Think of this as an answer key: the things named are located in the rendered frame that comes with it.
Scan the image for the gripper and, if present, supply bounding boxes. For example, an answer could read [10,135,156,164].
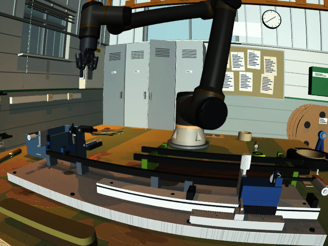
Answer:
[75,36,99,80]

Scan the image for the black hold-down clamp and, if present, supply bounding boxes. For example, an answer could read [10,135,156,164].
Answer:
[67,123,98,157]

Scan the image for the blue-grey stop block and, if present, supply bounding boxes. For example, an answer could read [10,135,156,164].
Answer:
[25,130,49,157]

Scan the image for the black seal carrier blank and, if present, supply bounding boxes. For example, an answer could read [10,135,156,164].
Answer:
[133,153,312,175]
[141,146,304,166]

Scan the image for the black stop block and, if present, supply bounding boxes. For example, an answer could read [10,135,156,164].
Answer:
[305,192,320,207]
[186,185,197,201]

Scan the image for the white knurled lock knob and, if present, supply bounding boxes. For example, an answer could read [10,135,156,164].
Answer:
[240,152,253,177]

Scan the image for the blue fence block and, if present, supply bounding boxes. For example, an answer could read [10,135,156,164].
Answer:
[237,176,284,209]

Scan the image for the window with blinds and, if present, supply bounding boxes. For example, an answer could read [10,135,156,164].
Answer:
[17,0,79,63]

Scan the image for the grey locker row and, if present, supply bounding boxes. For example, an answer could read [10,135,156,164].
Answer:
[102,39,209,132]

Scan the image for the green tools on bench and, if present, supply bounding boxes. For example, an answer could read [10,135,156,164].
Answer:
[91,129,125,137]

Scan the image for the tall back window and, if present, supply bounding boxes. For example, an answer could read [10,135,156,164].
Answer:
[146,5,193,42]

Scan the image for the brown wooden board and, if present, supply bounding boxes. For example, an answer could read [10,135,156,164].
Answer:
[0,196,98,246]

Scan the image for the cork notice board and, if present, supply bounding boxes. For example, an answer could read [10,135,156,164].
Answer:
[221,43,285,100]

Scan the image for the beige tape roll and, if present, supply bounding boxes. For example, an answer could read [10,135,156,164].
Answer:
[237,130,253,142]

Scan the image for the white scale bar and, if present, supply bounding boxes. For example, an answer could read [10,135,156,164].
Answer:
[189,209,285,232]

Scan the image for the blue reel crank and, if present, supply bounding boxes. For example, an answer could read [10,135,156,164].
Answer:
[314,130,328,152]

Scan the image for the beige wall socket rail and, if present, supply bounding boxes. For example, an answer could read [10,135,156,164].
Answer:
[9,92,83,105]

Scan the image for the dark blue clamp bracket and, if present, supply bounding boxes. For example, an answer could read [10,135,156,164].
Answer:
[47,125,74,155]

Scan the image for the black and blue bar handle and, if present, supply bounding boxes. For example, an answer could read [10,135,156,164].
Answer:
[85,139,104,150]

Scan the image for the long black jig rail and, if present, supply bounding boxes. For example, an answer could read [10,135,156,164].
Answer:
[45,149,243,180]

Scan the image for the wooden handled screwdriver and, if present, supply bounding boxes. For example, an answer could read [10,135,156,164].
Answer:
[0,147,23,163]

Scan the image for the grey jig base plate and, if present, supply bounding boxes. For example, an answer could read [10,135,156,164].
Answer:
[7,155,326,246]

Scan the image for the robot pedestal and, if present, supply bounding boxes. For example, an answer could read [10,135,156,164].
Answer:
[167,125,210,150]

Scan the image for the white curved guide rail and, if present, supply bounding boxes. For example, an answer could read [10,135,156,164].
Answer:
[96,177,321,220]

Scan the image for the white wall clock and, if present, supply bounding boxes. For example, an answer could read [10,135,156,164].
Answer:
[261,9,282,29]

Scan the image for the cardboard cable reel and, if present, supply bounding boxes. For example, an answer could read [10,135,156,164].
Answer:
[286,103,328,150]

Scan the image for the green wall sign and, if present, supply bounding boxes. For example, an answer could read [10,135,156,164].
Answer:
[308,66,328,98]

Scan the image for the black lever with blue bracket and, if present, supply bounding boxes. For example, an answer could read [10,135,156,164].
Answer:
[270,170,320,186]

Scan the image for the black ring with cardboard tube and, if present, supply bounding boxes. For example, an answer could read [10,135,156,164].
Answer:
[285,147,328,168]

